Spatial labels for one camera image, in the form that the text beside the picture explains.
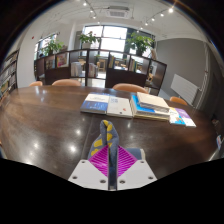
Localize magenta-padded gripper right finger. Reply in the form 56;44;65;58
116;145;158;191

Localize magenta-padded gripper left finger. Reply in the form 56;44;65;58
67;144;111;191

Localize blue-covered book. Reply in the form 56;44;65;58
129;94;171;121

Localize dark blue book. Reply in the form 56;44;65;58
79;93;111;115

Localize teal printed booklet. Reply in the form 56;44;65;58
168;107;187;126

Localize beige book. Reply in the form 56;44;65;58
136;92;171;113

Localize purple and white booklet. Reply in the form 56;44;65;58
174;107;197;128

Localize orange chair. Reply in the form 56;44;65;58
28;80;44;88
51;78;82;87
112;83;149;94
169;96;188;106

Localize dark open shelf unit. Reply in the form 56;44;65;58
34;48;168;96

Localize green potted plant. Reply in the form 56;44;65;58
78;30;102;50
41;38;64;57
125;30;154;57

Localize large window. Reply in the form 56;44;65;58
81;24;156;59

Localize white ceiling air conditioner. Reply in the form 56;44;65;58
105;5;131;19

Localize ceiling track spotlights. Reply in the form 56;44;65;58
81;1;176;28

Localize white wall radiator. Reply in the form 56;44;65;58
170;73;200;105

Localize wall bookshelf with books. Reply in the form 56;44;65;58
0;49;19;99

